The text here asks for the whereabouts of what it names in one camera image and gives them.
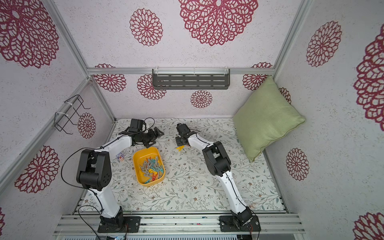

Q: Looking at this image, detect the floral table mat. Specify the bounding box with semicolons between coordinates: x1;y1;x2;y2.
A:
111;118;285;212

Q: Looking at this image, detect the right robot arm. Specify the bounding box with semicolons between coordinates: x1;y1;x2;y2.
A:
176;123;255;229

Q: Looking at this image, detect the yellow clothespin pair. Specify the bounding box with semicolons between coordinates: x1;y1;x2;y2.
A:
177;146;185;152

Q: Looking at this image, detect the red clothespin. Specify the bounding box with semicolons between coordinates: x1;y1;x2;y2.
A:
151;174;159;182

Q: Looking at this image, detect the green pillow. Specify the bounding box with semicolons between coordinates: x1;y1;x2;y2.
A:
233;77;306;163

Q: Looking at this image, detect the purple bunny toy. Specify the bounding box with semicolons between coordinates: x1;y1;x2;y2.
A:
117;152;125;162

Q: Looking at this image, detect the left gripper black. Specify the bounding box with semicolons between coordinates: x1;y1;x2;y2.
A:
138;126;165;149

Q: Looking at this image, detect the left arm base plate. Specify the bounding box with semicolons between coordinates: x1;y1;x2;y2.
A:
97;216;141;233

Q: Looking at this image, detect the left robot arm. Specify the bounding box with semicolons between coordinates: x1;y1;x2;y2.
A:
76;119;164;230

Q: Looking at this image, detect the black wire wall rack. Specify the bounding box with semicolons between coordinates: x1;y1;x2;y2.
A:
53;94;90;135

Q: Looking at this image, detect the yellow plastic storage box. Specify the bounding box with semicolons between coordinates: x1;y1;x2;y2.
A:
133;147;166;187

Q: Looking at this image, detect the grey wall shelf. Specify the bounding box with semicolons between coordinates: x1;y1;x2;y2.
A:
152;69;231;90

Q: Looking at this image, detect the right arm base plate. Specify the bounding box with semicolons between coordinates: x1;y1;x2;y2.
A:
219;215;261;232

